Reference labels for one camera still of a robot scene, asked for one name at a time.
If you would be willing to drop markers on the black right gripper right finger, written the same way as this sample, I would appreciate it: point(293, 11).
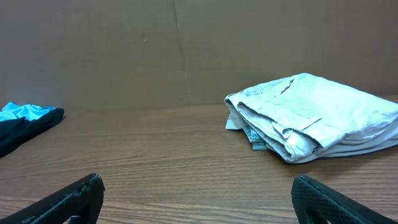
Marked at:
point(315, 203)

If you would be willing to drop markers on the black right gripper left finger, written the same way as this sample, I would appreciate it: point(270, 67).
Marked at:
point(79, 202)

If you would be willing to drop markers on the folded beige trousers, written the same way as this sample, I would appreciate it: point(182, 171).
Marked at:
point(305, 117)

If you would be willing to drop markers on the light blue t-shirt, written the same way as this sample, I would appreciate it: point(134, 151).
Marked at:
point(29, 112)

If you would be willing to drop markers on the folded grey jeans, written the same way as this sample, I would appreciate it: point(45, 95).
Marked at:
point(256, 141)

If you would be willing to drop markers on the black garment under blue shirt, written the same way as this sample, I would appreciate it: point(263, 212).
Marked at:
point(15, 132)

